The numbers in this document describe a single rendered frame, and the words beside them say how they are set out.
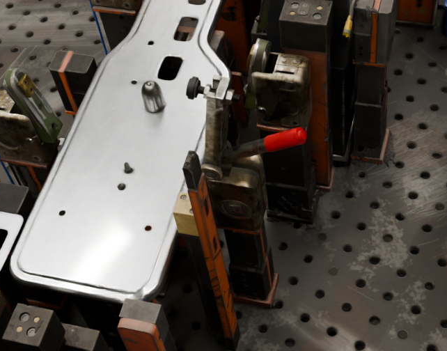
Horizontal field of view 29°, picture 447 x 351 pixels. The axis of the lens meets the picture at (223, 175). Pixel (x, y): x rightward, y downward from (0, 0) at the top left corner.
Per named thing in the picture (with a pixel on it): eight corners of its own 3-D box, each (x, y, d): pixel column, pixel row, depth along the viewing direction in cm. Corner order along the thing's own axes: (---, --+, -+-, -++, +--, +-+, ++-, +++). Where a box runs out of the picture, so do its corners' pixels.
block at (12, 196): (30, 260, 155) (-24, 167, 133) (88, 271, 153) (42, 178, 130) (8, 307, 150) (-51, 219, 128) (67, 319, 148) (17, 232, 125)
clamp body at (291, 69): (269, 181, 160) (251, 37, 130) (331, 191, 157) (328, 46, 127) (257, 223, 155) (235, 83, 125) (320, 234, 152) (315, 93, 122)
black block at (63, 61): (90, 147, 169) (49, 41, 146) (142, 156, 167) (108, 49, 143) (75, 181, 165) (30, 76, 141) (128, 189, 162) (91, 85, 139)
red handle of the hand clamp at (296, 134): (209, 143, 119) (302, 116, 109) (220, 152, 121) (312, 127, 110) (201, 167, 117) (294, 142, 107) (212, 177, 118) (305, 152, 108)
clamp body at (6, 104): (46, 199, 163) (-16, 74, 135) (104, 209, 160) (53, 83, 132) (27, 239, 158) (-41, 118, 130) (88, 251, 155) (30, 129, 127)
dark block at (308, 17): (298, 164, 161) (285, -6, 127) (335, 170, 159) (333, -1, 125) (292, 186, 158) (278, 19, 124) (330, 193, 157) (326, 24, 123)
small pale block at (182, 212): (212, 315, 145) (179, 190, 116) (232, 319, 144) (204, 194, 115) (207, 333, 143) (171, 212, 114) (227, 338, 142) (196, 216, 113)
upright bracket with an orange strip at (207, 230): (232, 333, 143) (188, 148, 102) (240, 334, 142) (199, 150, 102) (228, 349, 141) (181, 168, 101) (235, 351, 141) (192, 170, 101)
